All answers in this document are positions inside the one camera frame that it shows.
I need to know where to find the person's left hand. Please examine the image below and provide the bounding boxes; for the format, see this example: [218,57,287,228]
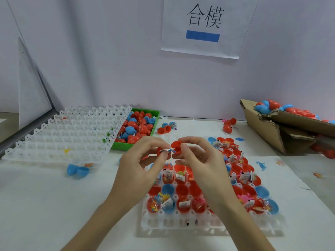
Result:
[107,136,174,210]

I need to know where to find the person's right hand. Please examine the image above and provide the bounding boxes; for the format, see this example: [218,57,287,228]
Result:
[175,136,243,212]

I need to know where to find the blue egg shell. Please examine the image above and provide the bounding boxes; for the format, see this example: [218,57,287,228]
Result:
[66,163,91,179]

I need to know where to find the small capsule cluster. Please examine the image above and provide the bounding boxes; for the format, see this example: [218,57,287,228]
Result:
[157,121,178,134]

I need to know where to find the clear plastic egg tray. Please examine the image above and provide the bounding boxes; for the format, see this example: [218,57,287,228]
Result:
[140,136,283,233]
[2,105,133,164]

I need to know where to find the cardboard box of capsules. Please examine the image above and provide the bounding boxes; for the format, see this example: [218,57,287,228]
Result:
[240,99,335,155]

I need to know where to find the pile of finished eggs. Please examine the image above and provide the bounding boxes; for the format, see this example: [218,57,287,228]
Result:
[254,100,335,125]

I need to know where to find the person's right forearm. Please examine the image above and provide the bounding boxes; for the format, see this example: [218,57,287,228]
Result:
[217,198,275,251]

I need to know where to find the green plastic tray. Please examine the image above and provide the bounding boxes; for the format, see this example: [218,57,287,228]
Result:
[111,107,160,152]

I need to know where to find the clear triangular panel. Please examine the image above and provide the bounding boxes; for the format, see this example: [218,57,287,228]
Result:
[18,38,53,130]

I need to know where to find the white paper sign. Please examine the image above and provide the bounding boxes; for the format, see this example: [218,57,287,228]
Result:
[161,0,260,60]

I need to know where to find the grey metal rail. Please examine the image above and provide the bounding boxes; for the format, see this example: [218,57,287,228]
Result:
[0,108,57,155]

